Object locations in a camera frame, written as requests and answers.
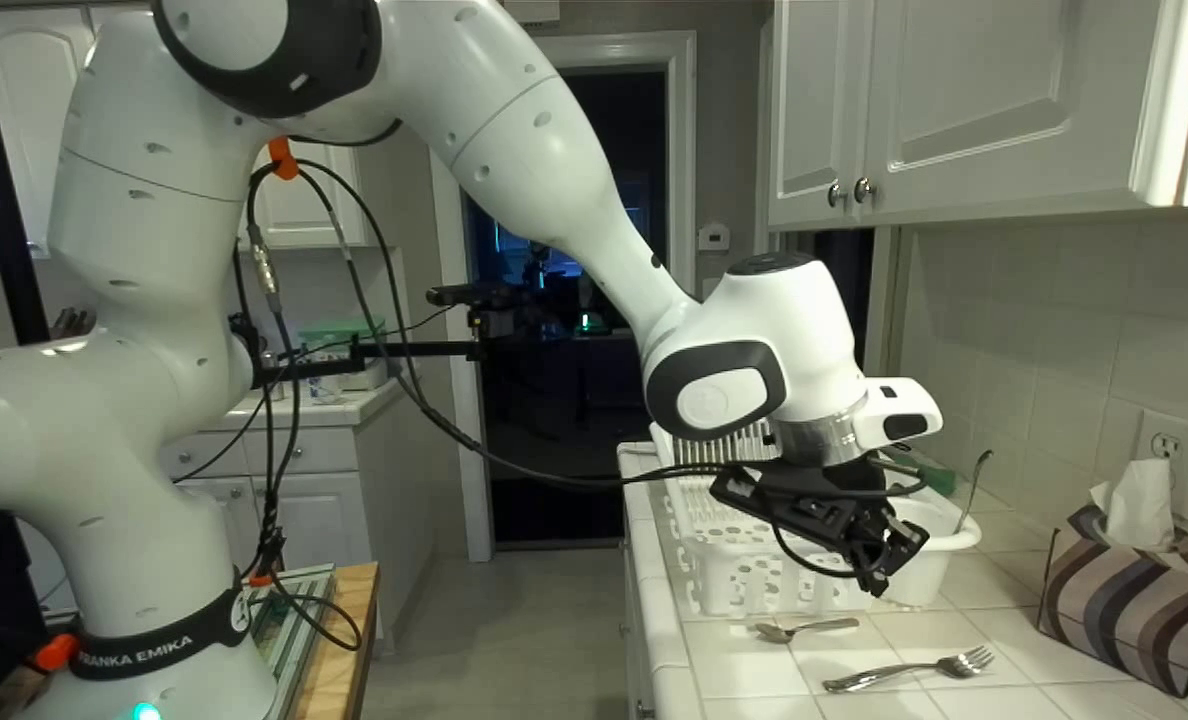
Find silver fork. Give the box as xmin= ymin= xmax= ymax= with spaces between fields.
xmin=819 ymin=642 xmax=997 ymax=695
xmin=950 ymin=449 xmax=997 ymax=537

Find white plastic dish rack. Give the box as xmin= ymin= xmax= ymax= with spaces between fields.
xmin=659 ymin=452 xmax=941 ymax=618

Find wooden table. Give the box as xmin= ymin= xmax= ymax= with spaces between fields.
xmin=0 ymin=555 xmax=382 ymax=720

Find green sponge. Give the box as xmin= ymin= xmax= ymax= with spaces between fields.
xmin=914 ymin=461 xmax=960 ymax=494

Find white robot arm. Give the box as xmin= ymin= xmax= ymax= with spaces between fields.
xmin=0 ymin=0 xmax=944 ymax=720

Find white lower cabinet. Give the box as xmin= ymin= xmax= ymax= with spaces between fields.
xmin=162 ymin=380 xmax=434 ymax=642

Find silver spoon on counter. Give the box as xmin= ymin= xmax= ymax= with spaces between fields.
xmin=751 ymin=614 xmax=861 ymax=642

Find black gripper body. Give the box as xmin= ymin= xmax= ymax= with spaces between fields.
xmin=706 ymin=452 xmax=928 ymax=583

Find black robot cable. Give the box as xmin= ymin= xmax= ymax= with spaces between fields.
xmin=223 ymin=133 xmax=928 ymax=655

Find white upper cabinets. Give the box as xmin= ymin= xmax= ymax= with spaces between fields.
xmin=765 ymin=0 xmax=1188 ymax=231

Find white utensil cup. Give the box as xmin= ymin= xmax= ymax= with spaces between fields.
xmin=883 ymin=492 xmax=981 ymax=607

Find striped tissue box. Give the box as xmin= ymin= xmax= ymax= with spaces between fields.
xmin=1035 ymin=461 xmax=1188 ymax=695

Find white wall outlet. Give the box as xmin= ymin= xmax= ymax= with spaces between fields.
xmin=1136 ymin=410 xmax=1188 ymax=494

